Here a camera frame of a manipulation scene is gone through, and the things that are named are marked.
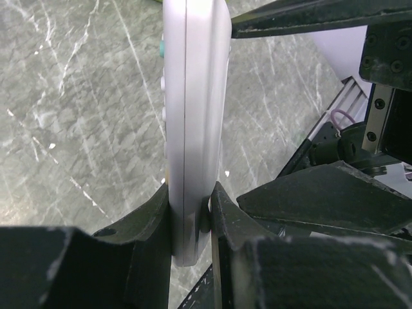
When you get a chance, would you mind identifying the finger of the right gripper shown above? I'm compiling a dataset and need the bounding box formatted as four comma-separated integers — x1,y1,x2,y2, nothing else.
237,161,411,235
231,1,411,39

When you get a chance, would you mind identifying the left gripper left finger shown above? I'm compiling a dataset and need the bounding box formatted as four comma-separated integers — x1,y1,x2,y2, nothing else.
1,185,171,308

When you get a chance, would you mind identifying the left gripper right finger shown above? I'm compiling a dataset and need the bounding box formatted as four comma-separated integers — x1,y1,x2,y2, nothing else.
211,183,411,308

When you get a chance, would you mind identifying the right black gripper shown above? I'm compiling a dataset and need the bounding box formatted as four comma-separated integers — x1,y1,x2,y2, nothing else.
359,21,411,164

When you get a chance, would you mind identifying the white remote control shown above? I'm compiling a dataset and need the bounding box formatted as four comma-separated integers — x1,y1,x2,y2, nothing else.
161,1,232,267

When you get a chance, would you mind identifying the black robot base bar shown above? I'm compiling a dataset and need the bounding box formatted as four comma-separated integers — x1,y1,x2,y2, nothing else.
279,122,400,177

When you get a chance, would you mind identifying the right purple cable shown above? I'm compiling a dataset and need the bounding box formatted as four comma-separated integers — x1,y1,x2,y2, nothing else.
331,109,355,136

